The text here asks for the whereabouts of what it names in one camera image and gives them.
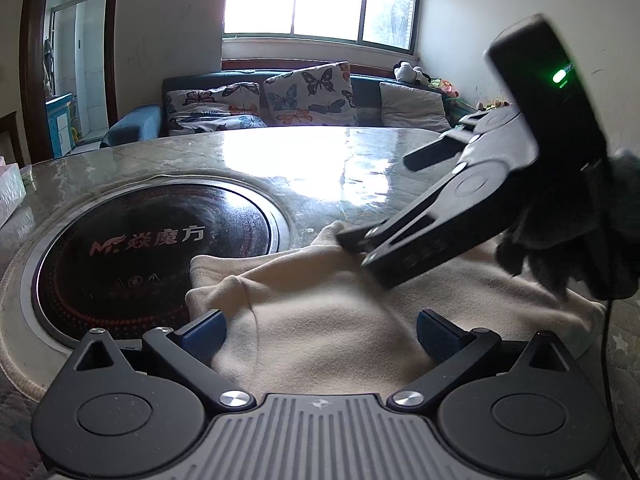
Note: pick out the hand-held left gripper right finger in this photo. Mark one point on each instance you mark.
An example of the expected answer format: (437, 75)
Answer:
(440, 336)

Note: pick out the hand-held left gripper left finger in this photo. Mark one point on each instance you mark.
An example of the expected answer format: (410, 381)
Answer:
(201, 334)

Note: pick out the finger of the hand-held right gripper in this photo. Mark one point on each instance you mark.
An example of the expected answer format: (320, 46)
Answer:
(435, 152)
(400, 245)

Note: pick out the cream garment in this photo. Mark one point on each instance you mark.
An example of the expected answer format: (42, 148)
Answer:
(325, 310)

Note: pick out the person's right hand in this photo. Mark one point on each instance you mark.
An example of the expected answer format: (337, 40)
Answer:
(580, 225)

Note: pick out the grey pillow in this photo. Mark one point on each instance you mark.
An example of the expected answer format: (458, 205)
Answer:
(412, 105)

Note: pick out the brown plush toy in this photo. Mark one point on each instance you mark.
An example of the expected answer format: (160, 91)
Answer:
(492, 105)

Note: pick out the pink and green toy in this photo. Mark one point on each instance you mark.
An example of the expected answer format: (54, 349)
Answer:
(445, 87)

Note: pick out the panda plush toy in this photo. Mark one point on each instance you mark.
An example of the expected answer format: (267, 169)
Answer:
(410, 72)

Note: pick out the black round induction cooker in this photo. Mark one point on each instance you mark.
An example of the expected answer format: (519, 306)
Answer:
(150, 255)

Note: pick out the butterfly print pillow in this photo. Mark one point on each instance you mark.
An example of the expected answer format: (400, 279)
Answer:
(310, 92)
(215, 107)

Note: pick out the window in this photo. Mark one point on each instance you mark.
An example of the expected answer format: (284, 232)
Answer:
(320, 0)

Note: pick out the dark blue sofa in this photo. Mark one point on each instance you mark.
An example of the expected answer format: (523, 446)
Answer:
(135, 122)

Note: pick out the pink tissue box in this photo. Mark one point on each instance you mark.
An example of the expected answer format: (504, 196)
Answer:
(9, 190)

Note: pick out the blue cabinet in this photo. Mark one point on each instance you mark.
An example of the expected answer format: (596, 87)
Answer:
(60, 122)

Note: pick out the dark wooden door frame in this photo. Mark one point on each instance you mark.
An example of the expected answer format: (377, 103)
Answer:
(35, 60)

